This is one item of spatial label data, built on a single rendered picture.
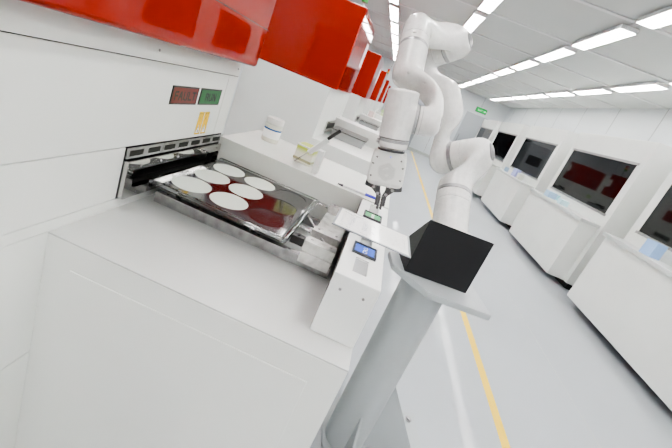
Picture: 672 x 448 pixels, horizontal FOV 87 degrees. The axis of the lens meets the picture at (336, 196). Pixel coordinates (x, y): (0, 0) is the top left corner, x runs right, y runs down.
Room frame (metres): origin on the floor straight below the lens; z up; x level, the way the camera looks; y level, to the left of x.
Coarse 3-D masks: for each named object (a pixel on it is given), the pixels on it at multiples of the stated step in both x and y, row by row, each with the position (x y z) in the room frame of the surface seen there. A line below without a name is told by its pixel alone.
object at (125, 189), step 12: (204, 144) 1.09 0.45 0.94; (216, 144) 1.14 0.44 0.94; (144, 156) 0.81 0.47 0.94; (156, 156) 0.84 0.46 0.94; (168, 156) 0.88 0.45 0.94; (180, 156) 0.94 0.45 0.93; (192, 156) 1.01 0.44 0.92; (216, 156) 1.17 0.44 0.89; (132, 168) 0.75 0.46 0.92; (120, 180) 0.74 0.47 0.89; (144, 180) 0.83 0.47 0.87; (120, 192) 0.74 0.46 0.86; (132, 192) 0.77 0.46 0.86
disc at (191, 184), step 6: (174, 180) 0.84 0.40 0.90; (180, 180) 0.85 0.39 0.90; (186, 180) 0.87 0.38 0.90; (192, 180) 0.88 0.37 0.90; (198, 180) 0.90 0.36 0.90; (180, 186) 0.82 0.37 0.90; (186, 186) 0.83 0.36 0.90; (192, 186) 0.84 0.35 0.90; (198, 186) 0.86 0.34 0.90; (204, 186) 0.87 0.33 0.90; (210, 186) 0.89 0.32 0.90; (198, 192) 0.82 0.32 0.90; (204, 192) 0.84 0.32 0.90
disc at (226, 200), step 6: (216, 192) 0.87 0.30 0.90; (222, 192) 0.88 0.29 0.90; (210, 198) 0.82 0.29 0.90; (216, 198) 0.83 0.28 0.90; (222, 198) 0.85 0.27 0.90; (228, 198) 0.86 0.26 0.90; (234, 198) 0.88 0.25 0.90; (240, 198) 0.89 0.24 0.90; (222, 204) 0.81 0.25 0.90; (228, 204) 0.83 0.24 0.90; (234, 204) 0.84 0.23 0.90; (240, 204) 0.86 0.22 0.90; (246, 204) 0.87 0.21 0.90
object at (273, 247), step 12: (156, 192) 0.84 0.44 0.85; (168, 204) 0.84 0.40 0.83; (180, 204) 0.84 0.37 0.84; (192, 204) 0.85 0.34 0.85; (192, 216) 0.83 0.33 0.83; (204, 216) 0.83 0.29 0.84; (216, 216) 0.84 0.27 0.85; (216, 228) 0.83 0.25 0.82; (228, 228) 0.83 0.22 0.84; (240, 228) 0.83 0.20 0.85; (252, 240) 0.82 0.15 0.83; (264, 240) 0.82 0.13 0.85; (276, 252) 0.82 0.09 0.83; (288, 252) 0.82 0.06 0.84; (300, 264) 0.81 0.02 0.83; (324, 276) 0.81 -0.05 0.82
